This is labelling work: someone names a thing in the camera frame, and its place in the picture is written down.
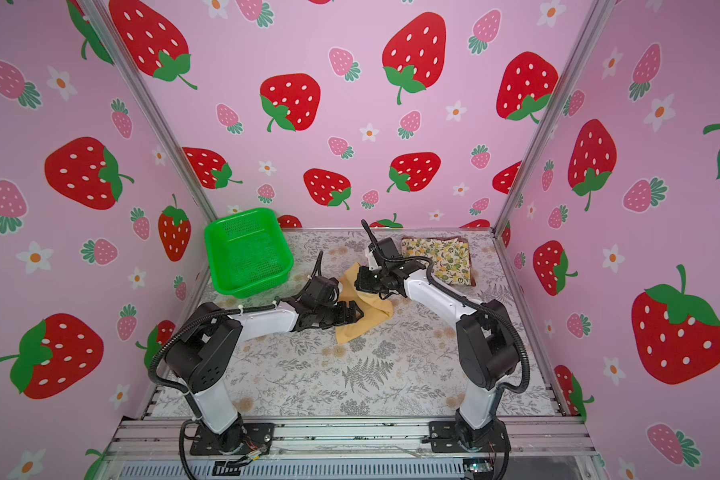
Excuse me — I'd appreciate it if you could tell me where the yellow lemon print skirt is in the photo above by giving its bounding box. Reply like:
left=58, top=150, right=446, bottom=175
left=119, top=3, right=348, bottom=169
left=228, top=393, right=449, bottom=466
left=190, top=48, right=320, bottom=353
left=401, top=236, right=474, bottom=286

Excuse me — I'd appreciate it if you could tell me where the green plastic basket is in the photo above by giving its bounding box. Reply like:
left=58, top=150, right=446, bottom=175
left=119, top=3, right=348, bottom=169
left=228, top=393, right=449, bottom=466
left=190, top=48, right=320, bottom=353
left=204, top=208, right=294, bottom=299

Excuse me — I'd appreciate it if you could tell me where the aluminium mounting rail frame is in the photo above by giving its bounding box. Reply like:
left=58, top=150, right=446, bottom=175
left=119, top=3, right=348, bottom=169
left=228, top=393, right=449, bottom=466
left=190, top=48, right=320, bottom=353
left=87, top=416, right=609, bottom=479

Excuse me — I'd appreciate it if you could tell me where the right aluminium corner post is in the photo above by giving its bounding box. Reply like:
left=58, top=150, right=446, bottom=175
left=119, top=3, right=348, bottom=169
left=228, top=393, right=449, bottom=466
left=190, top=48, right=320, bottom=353
left=492, top=0, right=616, bottom=238

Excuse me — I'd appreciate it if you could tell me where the left aluminium corner post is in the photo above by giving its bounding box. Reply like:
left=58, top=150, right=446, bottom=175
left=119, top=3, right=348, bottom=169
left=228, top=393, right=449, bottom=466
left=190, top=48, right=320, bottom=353
left=80, top=0, right=218, bottom=223

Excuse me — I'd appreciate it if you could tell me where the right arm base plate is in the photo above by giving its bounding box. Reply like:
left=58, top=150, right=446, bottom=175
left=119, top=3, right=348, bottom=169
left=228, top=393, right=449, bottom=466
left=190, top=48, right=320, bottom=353
left=422, top=419, right=512, bottom=453

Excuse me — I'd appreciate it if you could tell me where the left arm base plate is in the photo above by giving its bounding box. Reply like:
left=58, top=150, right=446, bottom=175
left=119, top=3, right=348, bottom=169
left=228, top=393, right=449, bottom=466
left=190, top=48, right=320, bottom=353
left=189, top=422, right=275, bottom=458

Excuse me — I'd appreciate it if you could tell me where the aluminium corner post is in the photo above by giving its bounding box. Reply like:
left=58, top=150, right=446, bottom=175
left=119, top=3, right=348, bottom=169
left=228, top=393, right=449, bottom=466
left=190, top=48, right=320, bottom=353
left=492, top=0, right=616, bottom=238
left=80, top=0, right=218, bottom=223

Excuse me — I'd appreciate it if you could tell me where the red plaid skirt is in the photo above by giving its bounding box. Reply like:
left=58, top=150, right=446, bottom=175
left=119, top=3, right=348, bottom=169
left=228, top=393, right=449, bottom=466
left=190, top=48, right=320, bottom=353
left=400, top=235, right=479, bottom=287

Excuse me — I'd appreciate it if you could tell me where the tan cloth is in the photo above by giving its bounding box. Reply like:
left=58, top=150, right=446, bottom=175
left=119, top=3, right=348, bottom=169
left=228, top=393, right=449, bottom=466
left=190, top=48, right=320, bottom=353
left=335, top=263, right=394, bottom=345

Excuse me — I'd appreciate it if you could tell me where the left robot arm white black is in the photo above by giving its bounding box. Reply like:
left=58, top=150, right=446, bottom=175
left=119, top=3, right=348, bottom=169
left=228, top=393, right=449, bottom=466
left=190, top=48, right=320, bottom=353
left=147, top=258, right=364, bottom=454

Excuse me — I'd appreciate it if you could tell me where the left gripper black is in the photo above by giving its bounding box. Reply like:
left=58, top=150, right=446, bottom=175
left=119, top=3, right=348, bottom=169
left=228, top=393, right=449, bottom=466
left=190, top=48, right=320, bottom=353
left=315, top=299, right=366, bottom=327

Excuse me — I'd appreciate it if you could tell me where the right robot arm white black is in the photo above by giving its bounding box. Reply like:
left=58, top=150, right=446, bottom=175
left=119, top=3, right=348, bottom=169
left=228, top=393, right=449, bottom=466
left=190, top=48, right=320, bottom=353
left=355, top=220, right=531, bottom=454

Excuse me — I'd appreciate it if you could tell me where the green circuit board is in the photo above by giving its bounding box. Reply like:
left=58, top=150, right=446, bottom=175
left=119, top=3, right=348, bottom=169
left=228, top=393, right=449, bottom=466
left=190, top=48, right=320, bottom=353
left=462, top=458, right=494, bottom=480

